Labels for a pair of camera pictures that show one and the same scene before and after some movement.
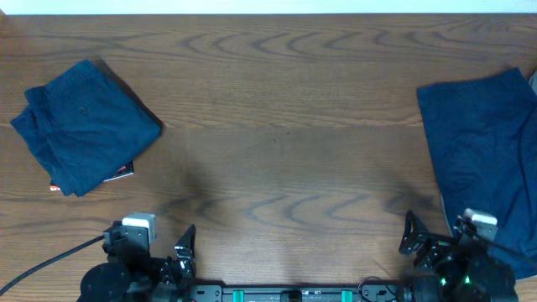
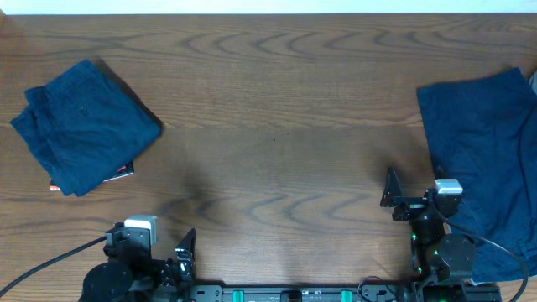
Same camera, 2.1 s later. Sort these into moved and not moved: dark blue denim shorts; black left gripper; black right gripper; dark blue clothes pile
Moved: black right gripper
Not moved: black left gripper; dark blue clothes pile; dark blue denim shorts
